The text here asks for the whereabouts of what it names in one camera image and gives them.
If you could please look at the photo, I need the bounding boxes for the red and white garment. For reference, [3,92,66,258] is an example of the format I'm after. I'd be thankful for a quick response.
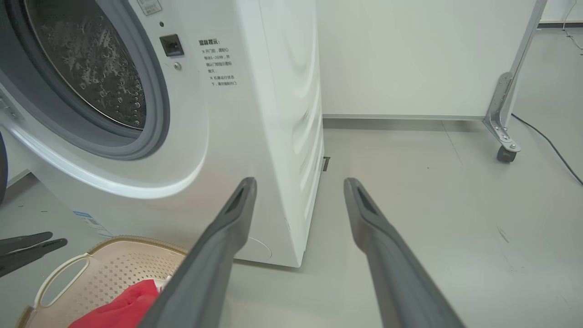
[68,279,171,328]

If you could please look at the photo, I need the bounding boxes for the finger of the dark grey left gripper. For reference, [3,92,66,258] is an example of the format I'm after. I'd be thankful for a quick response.
[0,238,68,278]
[0,231,54,256]

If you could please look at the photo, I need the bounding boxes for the white partition panel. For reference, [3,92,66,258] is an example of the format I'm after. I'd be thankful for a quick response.
[317,0,538,121]

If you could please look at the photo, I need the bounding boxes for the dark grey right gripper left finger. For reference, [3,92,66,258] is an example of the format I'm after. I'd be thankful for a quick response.
[137,177,258,328]

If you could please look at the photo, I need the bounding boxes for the black floor cable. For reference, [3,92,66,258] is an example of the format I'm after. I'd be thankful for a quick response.
[511,113,583,186]

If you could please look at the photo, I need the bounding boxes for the printed warning text sticker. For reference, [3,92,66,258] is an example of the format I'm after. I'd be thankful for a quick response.
[198,39,238,88]

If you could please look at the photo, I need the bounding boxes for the metal frame leg with caster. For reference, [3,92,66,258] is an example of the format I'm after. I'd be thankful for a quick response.
[483,0,547,164]

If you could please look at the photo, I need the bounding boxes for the thin grey cable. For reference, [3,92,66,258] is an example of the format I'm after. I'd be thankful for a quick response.
[561,0,583,51]

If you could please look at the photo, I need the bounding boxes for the blue energy label sticker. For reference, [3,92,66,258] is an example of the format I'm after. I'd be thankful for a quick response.
[73,210,113,238]

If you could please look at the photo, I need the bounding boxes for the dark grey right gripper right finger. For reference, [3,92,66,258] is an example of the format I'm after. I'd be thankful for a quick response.
[343,178,465,328]

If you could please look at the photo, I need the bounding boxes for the cream perforated basket brown rim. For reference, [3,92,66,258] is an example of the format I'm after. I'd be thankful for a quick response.
[16,236,189,328]

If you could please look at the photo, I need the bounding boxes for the white front-load washing machine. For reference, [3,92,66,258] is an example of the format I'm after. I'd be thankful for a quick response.
[0,0,325,268]

